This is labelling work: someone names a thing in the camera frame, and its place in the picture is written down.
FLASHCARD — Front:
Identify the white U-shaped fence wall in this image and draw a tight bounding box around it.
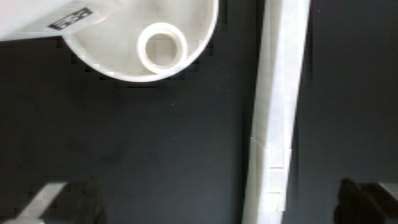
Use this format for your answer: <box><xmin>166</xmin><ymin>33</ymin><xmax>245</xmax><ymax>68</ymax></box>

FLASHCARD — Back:
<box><xmin>241</xmin><ymin>0</ymin><xmax>310</xmax><ymax>224</ymax></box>

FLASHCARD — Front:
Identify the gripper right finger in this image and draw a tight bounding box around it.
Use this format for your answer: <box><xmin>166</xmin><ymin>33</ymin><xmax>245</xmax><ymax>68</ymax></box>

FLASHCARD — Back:
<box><xmin>332</xmin><ymin>178</ymin><xmax>398</xmax><ymax>224</ymax></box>

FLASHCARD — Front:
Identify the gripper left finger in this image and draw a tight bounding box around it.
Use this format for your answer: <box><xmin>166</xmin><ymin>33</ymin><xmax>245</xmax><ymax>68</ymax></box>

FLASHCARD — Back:
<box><xmin>3</xmin><ymin>179</ymin><xmax>106</xmax><ymax>224</ymax></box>

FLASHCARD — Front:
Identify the white stool leg with tag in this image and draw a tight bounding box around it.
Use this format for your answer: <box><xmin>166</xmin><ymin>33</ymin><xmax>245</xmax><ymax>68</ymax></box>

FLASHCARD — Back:
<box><xmin>0</xmin><ymin>0</ymin><xmax>120</xmax><ymax>42</ymax></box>

